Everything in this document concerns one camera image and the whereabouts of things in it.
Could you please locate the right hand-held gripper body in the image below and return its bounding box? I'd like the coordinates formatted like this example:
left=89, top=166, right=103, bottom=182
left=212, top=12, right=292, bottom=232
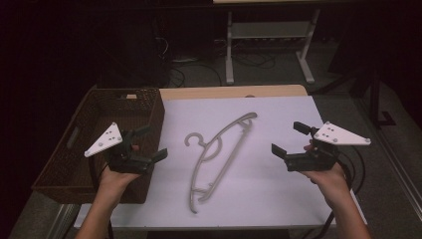
left=284, top=120, right=372, bottom=173

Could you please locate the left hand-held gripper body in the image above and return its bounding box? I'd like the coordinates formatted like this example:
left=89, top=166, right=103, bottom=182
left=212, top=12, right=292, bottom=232
left=84, top=121, right=155, bottom=175

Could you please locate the brown wicker basket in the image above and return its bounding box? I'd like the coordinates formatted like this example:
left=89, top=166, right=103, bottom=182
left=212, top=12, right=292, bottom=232
left=31, top=87, right=166, bottom=205

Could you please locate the grey plastic clothes hanger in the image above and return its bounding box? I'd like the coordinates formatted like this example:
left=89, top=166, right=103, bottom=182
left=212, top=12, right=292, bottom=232
left=184, top=112, right=259, bottom=215

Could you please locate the person's left hand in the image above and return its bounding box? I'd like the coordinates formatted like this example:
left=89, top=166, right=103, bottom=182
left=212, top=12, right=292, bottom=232
left=99, top=164, right=142, bottom=198

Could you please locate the person's right hand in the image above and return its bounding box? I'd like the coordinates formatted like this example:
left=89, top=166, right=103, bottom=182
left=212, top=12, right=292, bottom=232
left=298, top=141, right=351, bottom=202

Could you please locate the white table mat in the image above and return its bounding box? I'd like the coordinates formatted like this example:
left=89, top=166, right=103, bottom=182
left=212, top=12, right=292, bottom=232
left=73, top=95, right=368, bottom=231

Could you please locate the black floor stand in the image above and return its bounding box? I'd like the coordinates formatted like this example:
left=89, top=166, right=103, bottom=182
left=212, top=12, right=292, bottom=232
left=312, top=64, right=398, bottom=129

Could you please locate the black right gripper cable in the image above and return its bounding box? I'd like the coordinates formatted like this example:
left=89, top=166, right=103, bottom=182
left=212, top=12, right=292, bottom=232
left=308, top=144, right=367, bottom=239

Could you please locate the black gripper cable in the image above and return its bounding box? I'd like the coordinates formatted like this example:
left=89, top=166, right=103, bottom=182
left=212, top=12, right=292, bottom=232
left=308, top=144, right=367, bottom=239
left=88, top=154, right=115, bottom=239

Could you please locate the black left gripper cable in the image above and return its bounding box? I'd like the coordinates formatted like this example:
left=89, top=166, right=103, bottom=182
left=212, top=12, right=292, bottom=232
left=88, top=154, right=115, bottom=239

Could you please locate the black floor cable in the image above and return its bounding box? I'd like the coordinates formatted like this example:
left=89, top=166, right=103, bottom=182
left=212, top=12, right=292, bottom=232
left=232, top=52, right=277, bottom=71
left=167, top=61, right=224, bottom=89

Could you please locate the metal floor rail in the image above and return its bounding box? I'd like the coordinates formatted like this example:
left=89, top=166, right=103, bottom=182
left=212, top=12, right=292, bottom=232
left=376, top=130, right=422, bottom=215

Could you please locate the white metal-frame desk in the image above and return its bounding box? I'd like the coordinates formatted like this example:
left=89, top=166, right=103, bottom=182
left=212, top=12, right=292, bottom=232
left=212, top=0, right=353, bottom=86

